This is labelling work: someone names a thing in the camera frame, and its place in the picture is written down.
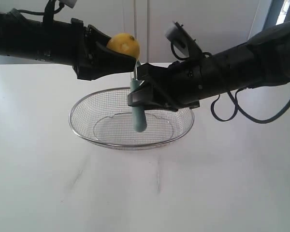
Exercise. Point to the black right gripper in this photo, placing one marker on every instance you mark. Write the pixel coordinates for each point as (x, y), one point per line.
(181, 84)

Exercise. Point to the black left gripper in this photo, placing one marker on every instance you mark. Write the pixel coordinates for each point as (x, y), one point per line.
(92, 59)

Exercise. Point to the yellow lemon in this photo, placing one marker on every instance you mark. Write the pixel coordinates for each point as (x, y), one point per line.
(126, 44)

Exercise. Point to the light blue vegetable peeler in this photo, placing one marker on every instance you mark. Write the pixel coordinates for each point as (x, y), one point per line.
(138, 113)

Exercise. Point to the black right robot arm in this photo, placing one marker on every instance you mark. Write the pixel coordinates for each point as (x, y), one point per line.
(262, 61)

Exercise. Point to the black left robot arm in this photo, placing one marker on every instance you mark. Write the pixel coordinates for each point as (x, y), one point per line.
(72, 44)

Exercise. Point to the white cabinet doors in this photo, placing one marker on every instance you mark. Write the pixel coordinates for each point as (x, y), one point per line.
(216, 25)

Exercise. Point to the oval steel wire mesh basket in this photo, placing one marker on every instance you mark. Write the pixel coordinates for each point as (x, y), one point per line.
(104, 119)

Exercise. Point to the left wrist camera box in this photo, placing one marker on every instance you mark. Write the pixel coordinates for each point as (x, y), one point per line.
(69, 3)

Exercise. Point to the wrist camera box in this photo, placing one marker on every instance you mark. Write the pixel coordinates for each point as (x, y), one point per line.
(183, 47)
(69, 3)

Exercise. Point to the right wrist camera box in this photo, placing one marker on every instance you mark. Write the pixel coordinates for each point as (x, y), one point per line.
(183, 47)

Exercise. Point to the window with dark frame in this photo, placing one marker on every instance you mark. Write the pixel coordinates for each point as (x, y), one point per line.
(269, 13)

